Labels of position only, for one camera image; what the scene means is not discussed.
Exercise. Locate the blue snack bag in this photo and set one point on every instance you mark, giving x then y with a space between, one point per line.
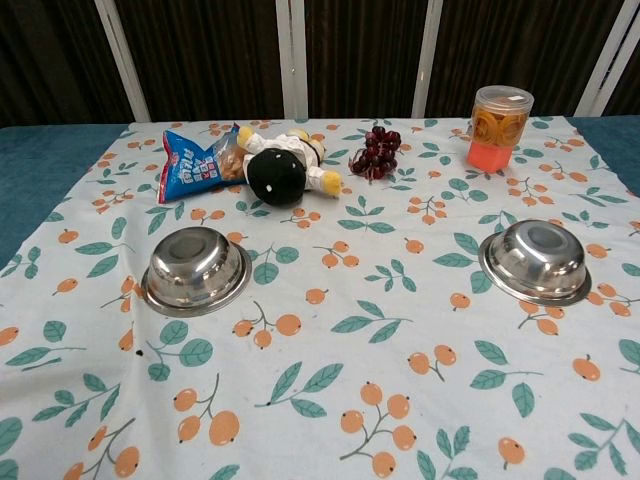
182 167

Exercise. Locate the dark red grape bunch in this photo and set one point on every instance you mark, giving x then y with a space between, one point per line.
375 155

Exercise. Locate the stainless steel bowl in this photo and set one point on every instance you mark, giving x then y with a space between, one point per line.
195 272
535 265

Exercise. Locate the floral orange fruit tablecloth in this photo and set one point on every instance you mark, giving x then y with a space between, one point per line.
350 350

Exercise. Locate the teal table cover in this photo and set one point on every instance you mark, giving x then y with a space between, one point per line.
30 170

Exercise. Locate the clear jar orange base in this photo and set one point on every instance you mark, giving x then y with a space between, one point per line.
500 130

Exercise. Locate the plush doll black head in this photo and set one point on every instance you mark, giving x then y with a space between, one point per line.
275 175

